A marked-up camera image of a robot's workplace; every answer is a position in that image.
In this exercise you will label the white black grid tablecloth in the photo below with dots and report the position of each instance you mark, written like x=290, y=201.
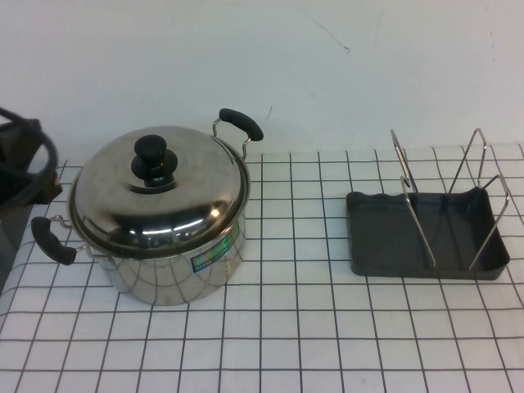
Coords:
x=286, y=327

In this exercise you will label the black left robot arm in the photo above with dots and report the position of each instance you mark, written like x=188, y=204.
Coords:
x=16, y=143

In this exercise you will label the steel pot lid black knob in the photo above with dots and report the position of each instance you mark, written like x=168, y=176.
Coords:
x=196, y=184

